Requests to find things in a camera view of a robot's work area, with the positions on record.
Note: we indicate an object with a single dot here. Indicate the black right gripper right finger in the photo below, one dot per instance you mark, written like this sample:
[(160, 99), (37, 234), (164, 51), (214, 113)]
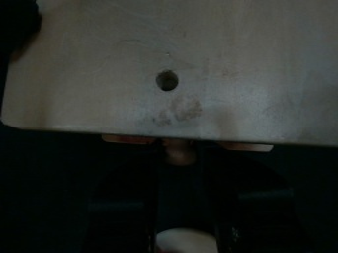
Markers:
[(259, 204)]

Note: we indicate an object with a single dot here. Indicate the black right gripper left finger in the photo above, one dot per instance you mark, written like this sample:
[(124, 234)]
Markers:
[(120, 204)]

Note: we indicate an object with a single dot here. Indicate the white rounded object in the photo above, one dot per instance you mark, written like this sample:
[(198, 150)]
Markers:
[(187, 241)]

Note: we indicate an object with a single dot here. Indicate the grey metal plate with hole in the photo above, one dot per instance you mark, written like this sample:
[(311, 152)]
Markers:
[(132, 66)]

